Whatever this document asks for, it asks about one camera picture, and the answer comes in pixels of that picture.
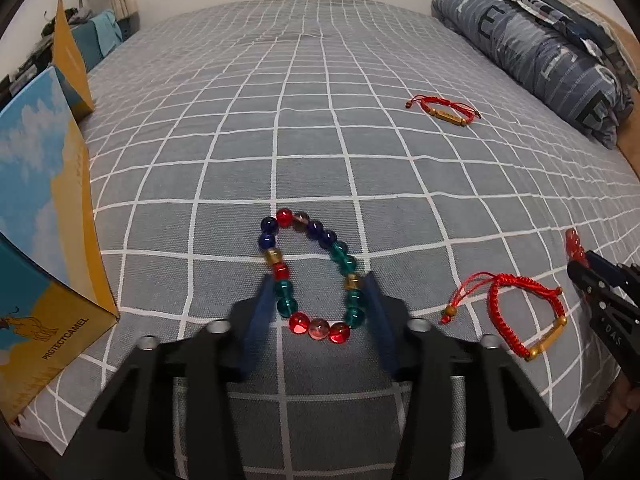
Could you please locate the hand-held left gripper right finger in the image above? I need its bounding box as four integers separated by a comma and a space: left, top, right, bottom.
365, 272, 583, 480

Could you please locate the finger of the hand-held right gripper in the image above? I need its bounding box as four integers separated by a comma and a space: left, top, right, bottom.
567, 261, 621, 311
586, 251, 640, 296

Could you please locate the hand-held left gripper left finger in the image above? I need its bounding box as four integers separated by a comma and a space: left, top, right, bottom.
60, 275, 278, 480

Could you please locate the red bead bracelet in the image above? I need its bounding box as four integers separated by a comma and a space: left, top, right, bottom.
565, 228, 587, 263

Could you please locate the multicolour glass bead bracelet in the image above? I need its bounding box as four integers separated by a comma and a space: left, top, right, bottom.
257, 208, 368, 345

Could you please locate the blue and yellow cardboard box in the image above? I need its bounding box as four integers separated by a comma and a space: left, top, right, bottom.
0, 0, 121, 421

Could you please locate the wooden headboard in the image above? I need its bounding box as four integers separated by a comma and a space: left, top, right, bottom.
607, 15, 640, 181

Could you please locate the folded blue printed quilt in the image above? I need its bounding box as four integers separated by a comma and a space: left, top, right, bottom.
431, 0, 633, 150

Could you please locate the grey checked pillow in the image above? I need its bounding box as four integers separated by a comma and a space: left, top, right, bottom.
475, 0, 640, 91

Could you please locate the teal cloth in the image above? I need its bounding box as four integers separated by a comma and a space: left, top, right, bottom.
72, 10, 123, 73

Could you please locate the red braided cord bracelet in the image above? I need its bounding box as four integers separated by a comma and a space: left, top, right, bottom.
440, 272, 568, 361

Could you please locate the red cord bracelet thin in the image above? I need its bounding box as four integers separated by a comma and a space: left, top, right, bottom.
406, 95, 482, 128

